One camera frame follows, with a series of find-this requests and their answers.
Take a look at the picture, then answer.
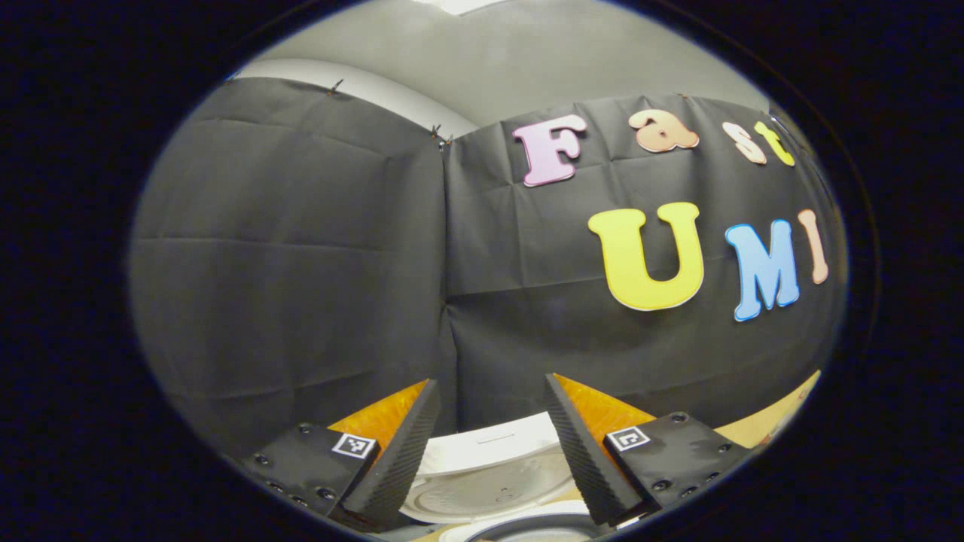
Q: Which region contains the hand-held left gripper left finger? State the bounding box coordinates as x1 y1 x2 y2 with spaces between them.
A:
239 379 443 528

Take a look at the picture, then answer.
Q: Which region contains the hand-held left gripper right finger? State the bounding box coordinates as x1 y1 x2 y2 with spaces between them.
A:
542 373 754 527

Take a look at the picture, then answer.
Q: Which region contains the white rice cooker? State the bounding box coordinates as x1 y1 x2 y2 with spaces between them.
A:
399 411 603 542

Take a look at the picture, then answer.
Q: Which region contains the black backdrop cloth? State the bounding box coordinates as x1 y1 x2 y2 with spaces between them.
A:
128 75 848 456

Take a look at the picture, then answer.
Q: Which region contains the large ceiling light panel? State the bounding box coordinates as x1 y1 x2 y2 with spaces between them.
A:
422 0 513 16

